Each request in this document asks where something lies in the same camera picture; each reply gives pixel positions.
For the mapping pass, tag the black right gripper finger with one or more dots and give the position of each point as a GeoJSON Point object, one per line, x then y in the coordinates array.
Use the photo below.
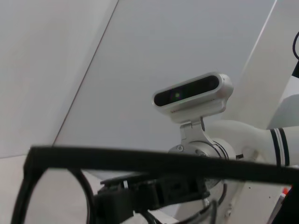
{"type": "Point", "coordinates": [126, 180]}
{"type": "Point", "coordinates": [116, 203]}

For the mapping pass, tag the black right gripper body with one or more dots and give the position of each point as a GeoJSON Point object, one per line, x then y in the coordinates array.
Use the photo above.
{"type": "Point", "coordinates": [180, 189]}

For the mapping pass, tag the black glasses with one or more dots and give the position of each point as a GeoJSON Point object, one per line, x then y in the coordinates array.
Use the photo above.
{"type": "Point", "coordinates": [163, 163]}

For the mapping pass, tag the black machine housing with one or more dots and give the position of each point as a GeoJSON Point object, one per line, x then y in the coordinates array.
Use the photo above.
{"type": "Point", "coordinates": [289, 207]}

